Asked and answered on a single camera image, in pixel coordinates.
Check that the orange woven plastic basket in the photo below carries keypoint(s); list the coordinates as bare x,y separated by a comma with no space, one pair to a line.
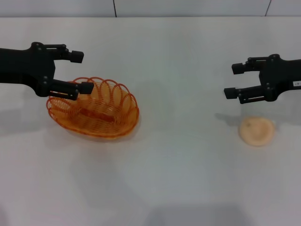
105,122

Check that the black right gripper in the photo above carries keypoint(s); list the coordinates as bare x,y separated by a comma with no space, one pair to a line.
279,75

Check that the pale peach-shaped bun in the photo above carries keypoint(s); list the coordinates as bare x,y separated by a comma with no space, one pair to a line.
257,131

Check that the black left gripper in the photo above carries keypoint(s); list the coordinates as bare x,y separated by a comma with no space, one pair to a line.
26,66

